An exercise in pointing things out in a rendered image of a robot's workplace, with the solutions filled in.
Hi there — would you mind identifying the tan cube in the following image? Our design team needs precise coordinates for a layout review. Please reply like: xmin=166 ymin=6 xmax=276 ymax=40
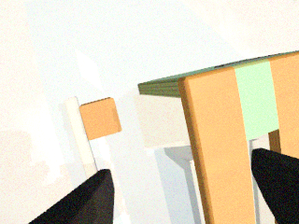
xmin=78 ymin=97 xmax=122 ymax=141

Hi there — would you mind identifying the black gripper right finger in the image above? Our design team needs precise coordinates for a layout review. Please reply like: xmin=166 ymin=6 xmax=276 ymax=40
xmin=250 ymin=148 xmax=299 ymax=224

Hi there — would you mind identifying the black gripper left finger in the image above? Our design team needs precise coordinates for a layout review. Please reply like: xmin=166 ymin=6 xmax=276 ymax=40
xmin=27 ymin=168 xmax=115 ymax=224

